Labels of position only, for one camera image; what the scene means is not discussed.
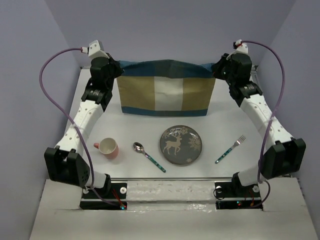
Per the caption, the blue and tan cloth placemat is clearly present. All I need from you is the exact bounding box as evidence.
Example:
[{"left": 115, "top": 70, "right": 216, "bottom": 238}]
[{"left": 117, "top": 59, "right": 216, "bottom": 117}]

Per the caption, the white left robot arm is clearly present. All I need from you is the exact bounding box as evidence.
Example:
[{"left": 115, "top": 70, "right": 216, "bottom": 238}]
[{"left": 44, "top": 51, "right": 123, "bottom": 198}]

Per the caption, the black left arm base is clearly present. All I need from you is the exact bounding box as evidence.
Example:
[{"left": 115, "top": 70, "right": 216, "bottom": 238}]
[{"left": 79, "top": 181, "right": 128, "bottom": 211}]

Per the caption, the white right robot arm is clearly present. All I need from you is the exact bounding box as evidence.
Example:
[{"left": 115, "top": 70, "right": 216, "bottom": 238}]
[{"left": 211, "top": 53, "right": 306, "bottom": 196}]

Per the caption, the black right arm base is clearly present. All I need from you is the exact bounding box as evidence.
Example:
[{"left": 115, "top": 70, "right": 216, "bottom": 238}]
[{"left": 213, "top": 181, "right": 262, "bottom": 210}]

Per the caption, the pink mug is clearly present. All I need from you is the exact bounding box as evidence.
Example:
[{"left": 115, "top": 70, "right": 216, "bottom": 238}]
[{"left": 93, "top": 137, "right": 119, "bottom": 160}]

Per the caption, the grey reindeer plate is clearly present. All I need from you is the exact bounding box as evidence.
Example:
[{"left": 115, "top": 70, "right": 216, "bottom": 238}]
[{"left": 159, "top": 125, "right": 203, "bottom": 166}]

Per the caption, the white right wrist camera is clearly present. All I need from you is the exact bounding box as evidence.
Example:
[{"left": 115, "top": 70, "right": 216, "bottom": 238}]
[{"left": 232, "top": 39, "right": 249, "bottom": 55}]

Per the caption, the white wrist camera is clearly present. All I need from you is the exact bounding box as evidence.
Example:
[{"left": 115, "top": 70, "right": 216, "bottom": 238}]
[
  {"left": 80, "top": 40, "right": 110, "bottom": 60},
  {"left": 232, "top": 39, "right": 249, "bottom": 55}
]

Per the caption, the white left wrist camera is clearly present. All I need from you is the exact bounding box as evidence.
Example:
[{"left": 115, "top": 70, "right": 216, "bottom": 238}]
[{"left": 80, "top": 40, "right": 110, "bottom": 60}]

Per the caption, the fork with teal handle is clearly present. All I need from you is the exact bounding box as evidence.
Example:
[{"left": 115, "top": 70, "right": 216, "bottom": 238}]
[{"left": 214, "top": 135, "right": 246, "bottom": 164}]

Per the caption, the spoon with teal handle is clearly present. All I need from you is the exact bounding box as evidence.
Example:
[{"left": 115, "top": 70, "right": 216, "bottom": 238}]
[{"left": 133, "top": 142, "right": 167, "bottom": 173}]

